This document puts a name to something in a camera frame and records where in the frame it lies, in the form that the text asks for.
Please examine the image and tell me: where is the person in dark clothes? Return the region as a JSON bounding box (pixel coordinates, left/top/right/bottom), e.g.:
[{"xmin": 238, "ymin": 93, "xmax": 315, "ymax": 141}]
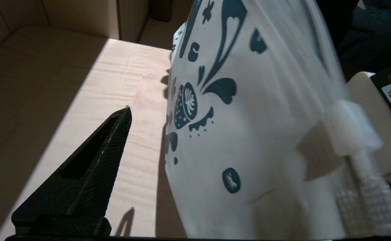
[{"xmin": 316, "ymin": 0, "xmax": 391, "ymax": 77}]

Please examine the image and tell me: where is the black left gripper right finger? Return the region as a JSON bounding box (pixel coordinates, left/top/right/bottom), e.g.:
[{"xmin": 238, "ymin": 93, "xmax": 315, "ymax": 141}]
[{"xmin": 336, "ymin": 181, "xmax": 391, "ymax": 236}]

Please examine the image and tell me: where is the light wood shelf table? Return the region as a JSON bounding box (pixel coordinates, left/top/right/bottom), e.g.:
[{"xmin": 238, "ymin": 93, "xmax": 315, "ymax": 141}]
[{"xmin": 0, "ymin": 0, "xmax": 196, "ymax": 241}]

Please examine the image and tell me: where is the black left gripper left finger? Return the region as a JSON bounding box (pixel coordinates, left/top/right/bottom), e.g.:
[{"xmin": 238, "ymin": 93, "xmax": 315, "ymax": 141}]
[{"xmin": 11, "ymin": 105, "xmax": 133, "ymax": 236}]

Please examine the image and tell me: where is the white floral zip pouch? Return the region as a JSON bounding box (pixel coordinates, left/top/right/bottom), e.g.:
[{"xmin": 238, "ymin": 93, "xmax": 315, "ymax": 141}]
[{"xmin": 165, "ymin": 0, "xmax": 391, "ymax": 240}]

